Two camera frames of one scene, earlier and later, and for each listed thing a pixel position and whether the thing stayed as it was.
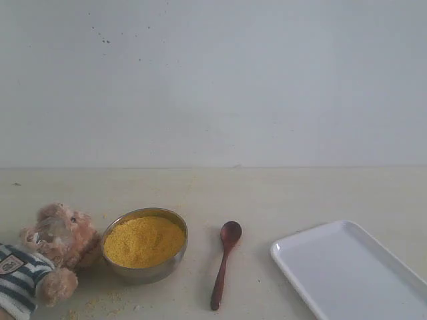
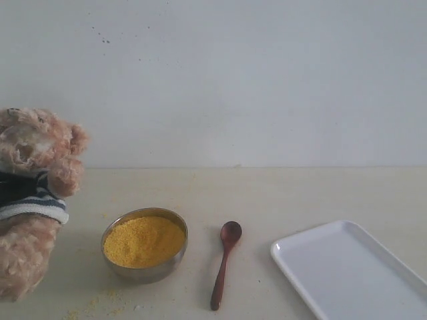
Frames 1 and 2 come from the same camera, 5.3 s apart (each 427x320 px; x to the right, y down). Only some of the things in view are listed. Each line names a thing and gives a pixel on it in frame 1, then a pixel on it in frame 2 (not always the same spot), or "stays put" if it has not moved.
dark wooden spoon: (231, 233) stays put
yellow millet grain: (142, 241) stays put
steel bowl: (142, 246) stays put
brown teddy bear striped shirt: (62, 242) -> (41, 165)
